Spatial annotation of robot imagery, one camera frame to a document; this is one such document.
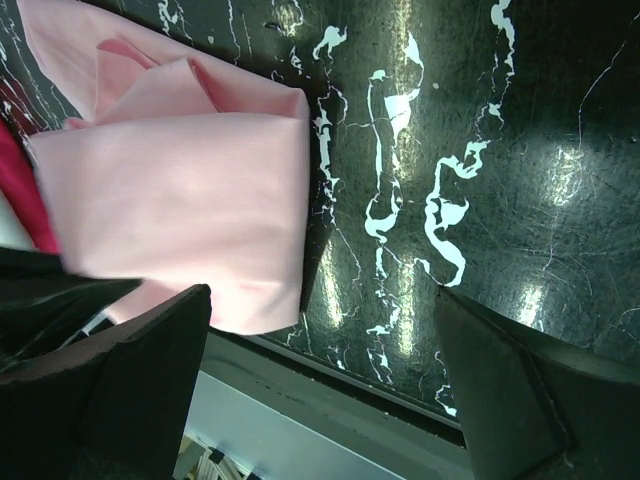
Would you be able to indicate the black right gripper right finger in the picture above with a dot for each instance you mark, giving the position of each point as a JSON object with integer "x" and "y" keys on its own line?
{"x": 531, "y": 406}

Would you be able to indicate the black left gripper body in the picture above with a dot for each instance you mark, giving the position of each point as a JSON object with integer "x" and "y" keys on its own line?
{"x": 43, "y": 306}

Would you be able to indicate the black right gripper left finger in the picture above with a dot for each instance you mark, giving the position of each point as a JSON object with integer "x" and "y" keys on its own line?
{"x": 111, "y": 406}

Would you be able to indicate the pink t shirt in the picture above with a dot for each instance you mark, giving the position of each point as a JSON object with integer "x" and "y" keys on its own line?
{"x": 179, "y": 168}

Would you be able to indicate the white folded t shirt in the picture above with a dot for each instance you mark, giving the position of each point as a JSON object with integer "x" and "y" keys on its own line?
{"x": 12, "y": 233}

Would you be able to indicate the magenta folded t shirt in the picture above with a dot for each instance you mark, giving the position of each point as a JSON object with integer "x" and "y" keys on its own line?
{"x": 19, "y": 187}

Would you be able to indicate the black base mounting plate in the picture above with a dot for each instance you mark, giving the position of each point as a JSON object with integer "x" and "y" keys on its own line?
{"x": 375, "y": 395}

